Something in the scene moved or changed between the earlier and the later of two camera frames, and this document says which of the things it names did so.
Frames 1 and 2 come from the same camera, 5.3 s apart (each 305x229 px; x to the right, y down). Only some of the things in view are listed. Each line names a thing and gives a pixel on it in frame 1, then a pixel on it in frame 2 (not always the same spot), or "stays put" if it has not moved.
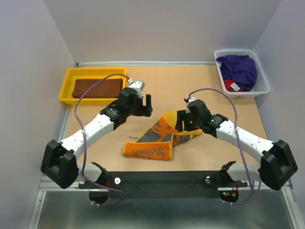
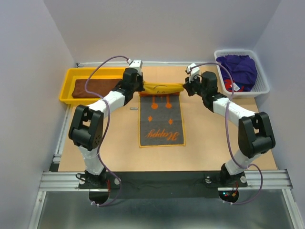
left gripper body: (138, 109) to (137, 86)
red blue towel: (231, 86) stays put
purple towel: (240, 68) stays put
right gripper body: (195, 122) to (195, 87)
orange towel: (156, 141) to (160, 115)
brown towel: (106, 88) stays put
